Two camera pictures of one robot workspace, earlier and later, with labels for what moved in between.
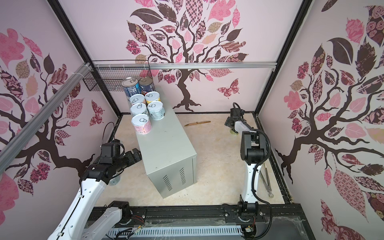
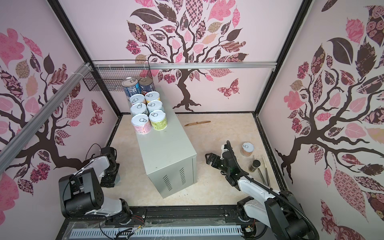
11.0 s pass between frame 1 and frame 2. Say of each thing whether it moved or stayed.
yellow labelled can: stayed
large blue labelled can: stayed
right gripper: moved
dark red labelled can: stayed
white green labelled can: stayed
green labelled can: moved
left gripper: moved
